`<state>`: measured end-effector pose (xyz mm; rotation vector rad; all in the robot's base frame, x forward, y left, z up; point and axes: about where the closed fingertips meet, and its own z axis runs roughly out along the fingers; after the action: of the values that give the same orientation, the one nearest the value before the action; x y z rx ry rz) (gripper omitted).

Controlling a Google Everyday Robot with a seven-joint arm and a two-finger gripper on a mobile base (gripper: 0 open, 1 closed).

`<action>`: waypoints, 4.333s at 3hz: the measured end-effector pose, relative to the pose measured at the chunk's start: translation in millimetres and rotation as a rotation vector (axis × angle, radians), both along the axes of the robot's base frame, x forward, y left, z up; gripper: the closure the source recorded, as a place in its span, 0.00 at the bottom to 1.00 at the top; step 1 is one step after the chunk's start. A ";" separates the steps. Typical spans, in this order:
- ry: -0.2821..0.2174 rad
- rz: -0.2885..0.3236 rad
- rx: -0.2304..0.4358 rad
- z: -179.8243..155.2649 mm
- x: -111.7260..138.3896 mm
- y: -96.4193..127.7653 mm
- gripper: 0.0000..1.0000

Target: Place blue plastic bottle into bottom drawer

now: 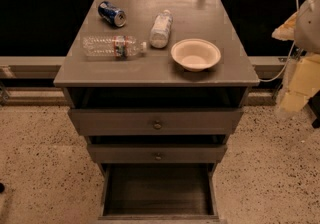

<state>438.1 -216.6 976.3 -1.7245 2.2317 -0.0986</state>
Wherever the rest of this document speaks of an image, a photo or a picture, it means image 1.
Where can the brass top drawer knob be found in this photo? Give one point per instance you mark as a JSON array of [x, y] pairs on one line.
[[157, 125]]

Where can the white paper bowl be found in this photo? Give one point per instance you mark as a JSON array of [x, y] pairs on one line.
[[195, 55]]

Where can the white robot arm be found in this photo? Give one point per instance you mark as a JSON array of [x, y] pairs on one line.
[[307, 30]]

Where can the grey top drawer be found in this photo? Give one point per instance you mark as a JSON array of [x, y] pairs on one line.
[[107, 122]]

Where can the brass middle drawer knob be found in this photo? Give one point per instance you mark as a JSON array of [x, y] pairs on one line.
[[158, 157]]

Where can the blue white plastic bottle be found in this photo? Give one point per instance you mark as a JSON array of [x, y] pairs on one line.
[[160, 31]]

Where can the grey middle drawer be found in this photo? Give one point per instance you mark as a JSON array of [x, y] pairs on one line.
[[145, 153]]

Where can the grey wooden drawer cabinet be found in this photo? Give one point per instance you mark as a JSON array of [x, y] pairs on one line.
[[154, 80]]

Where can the grey open bottom drawer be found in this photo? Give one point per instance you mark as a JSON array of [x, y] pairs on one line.
[[159, 194]]

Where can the blue soda can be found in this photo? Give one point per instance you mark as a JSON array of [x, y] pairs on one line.
[[114, 15]]

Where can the brass drawer knob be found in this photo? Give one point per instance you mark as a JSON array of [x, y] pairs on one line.
[[157, 125], [158, 157]]

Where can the clear plastic water bottle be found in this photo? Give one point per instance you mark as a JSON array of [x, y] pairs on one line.
[[113, 46]]

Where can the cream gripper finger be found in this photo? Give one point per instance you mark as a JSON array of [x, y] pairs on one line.
[[301, 82], [286, 31]]

